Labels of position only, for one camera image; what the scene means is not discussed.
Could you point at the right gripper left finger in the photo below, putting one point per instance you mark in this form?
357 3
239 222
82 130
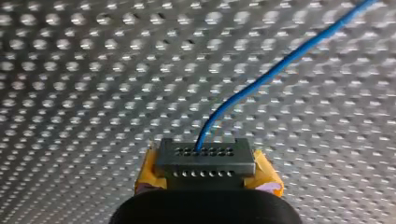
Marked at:
145 179

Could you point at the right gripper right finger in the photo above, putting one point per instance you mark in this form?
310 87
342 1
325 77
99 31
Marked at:
265 178

